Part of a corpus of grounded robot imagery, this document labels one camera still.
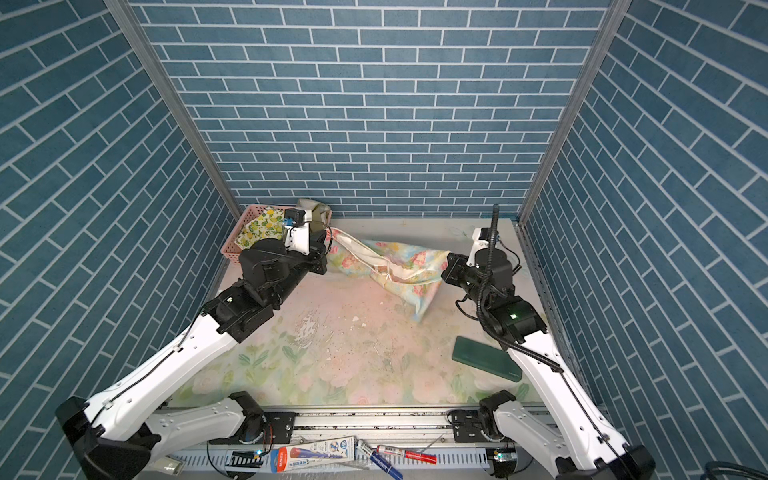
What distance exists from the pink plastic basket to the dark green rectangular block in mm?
818

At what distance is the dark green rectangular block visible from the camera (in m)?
0.84

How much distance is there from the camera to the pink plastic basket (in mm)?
1039
